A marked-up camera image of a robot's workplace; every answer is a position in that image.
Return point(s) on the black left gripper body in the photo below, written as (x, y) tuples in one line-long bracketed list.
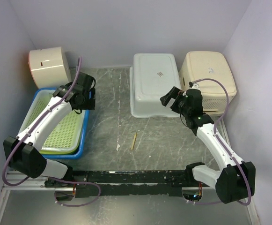
[(88, 104)]

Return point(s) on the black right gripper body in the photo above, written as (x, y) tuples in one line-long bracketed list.
[(181, 108)]

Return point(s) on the large white plastic tub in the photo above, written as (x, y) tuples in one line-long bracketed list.
[(152, 76)]

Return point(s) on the beige perforated laundry basket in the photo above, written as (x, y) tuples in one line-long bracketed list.
[(213, 66)]

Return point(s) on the white perforated basket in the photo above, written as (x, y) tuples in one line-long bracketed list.
[(65, 133)]

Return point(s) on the green plastic tray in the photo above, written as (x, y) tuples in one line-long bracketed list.
[(65, 137)]

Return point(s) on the blue plastic tray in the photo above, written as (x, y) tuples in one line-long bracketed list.
[(82, 145)]

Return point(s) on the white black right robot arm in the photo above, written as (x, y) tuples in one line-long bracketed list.
[(235, 179)]

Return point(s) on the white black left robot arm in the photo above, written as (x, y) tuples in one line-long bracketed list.
[(23, 151)]

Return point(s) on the cream cylindrical container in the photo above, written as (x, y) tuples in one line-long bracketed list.
[(49, 67)]

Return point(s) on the small wooden stick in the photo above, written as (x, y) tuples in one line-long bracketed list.
[(133, 141)]

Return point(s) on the black base bar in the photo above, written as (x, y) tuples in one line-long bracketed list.
[(124, 183)]

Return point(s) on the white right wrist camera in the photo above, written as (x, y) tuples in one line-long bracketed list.
[(194, 85)]

